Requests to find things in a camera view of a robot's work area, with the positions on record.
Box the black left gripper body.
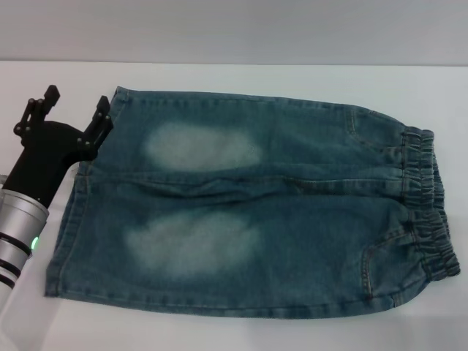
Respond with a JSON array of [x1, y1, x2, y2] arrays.
[[1, 121, 95, 208]]

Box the blue denim shorts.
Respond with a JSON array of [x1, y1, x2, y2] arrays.
[[43, 86, 461, 311]]

